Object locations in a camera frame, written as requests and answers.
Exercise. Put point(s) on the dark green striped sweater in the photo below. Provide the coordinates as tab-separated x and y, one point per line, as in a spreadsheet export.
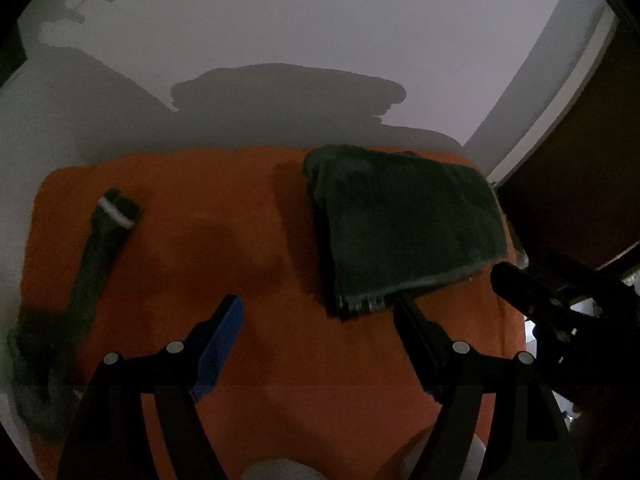
95	270

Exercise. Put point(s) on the green fleece garment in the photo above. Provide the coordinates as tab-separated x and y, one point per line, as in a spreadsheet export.
410	225

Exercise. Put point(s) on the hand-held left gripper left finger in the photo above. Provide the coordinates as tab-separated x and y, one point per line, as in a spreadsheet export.
220	345

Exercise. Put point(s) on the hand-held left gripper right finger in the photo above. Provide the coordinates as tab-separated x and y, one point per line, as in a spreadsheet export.
415	340

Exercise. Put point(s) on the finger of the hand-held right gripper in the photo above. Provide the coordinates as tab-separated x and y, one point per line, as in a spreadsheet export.
525	290

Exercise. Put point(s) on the orange blanket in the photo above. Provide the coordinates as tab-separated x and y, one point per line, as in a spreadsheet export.
250	240

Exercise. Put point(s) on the brown wooden door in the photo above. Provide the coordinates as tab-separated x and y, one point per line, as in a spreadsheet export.
575	160

